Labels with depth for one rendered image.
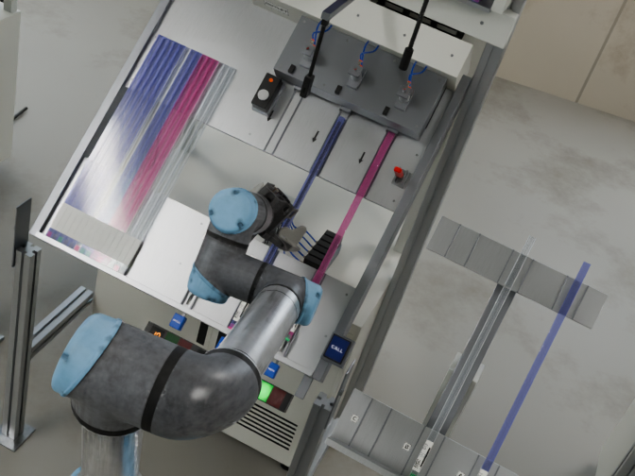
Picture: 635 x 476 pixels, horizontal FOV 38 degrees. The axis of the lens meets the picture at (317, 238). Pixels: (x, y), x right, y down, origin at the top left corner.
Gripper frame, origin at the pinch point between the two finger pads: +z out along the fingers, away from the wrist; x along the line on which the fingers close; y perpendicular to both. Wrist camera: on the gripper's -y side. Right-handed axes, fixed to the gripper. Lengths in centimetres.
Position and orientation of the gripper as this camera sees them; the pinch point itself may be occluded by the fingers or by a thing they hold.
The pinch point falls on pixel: (270, 225)
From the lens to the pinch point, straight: 185.7
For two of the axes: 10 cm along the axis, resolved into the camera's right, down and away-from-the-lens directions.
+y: 7.1, -7.0, -1.2
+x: -6.8, -7.2, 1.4
